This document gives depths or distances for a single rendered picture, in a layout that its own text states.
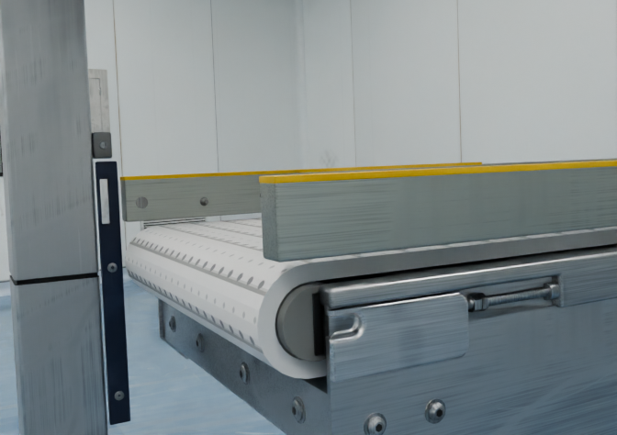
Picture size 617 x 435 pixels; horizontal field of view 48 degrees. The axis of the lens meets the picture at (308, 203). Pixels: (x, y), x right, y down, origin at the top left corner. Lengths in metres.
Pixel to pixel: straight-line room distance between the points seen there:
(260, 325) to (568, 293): 0.16
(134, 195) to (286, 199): 0.27
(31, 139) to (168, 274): 0.17
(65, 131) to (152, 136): 5.21
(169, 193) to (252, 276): 0.24
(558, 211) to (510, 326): 0.06
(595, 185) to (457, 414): 0.13
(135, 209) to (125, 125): 5.14
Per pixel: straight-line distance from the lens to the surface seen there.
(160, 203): 0.53
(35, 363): 0.55
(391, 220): 0.29
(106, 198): 0.53
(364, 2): 5.85
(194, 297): 0.37
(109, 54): 5.69
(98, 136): 0.54
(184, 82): 5.90
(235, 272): 0.33
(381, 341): 0.30
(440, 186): 0.31
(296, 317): 0.29
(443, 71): 5.11
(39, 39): 0.54
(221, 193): 0.55
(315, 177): 0.27
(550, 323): 0.37
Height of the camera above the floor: 0.86
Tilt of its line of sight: 3 degrees down
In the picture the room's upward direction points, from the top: 2 degrees counter-clockwise
